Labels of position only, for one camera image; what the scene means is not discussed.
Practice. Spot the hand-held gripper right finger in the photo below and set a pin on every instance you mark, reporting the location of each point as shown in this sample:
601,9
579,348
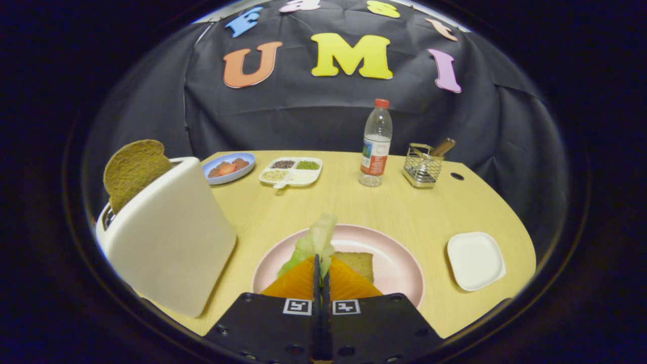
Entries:
379,328

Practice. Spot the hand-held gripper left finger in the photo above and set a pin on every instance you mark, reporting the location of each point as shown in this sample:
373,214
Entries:
263,328

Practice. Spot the green lettuce leaf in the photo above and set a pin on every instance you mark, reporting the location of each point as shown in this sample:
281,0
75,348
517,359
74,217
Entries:
316,242

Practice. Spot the brown toast slice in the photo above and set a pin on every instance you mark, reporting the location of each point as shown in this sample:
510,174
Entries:
134,169

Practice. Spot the square brown bread slice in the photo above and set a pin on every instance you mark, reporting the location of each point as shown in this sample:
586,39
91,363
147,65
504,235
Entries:
359,263

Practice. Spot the pink plate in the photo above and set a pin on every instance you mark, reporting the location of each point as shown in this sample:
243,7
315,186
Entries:
394,258

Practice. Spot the small white square plate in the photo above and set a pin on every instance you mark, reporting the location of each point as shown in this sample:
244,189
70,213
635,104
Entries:
475,260

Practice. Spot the white toaster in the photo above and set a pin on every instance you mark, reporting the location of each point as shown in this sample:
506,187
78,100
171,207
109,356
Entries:
167,237

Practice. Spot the white divided tray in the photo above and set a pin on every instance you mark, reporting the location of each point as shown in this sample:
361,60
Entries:
303,177

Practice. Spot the blue plate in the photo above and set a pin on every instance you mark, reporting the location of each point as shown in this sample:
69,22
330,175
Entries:
212,177

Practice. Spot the red tomato slice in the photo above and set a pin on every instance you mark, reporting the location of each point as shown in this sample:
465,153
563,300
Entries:
227,169

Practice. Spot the brown sausage slices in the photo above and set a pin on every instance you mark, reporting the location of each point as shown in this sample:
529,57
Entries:
240,163

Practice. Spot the clear plastic bottle red cap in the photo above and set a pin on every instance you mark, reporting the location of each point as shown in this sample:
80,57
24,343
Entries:
375,151

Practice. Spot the black backdrop cloth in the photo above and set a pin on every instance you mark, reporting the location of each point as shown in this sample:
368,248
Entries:
313,116

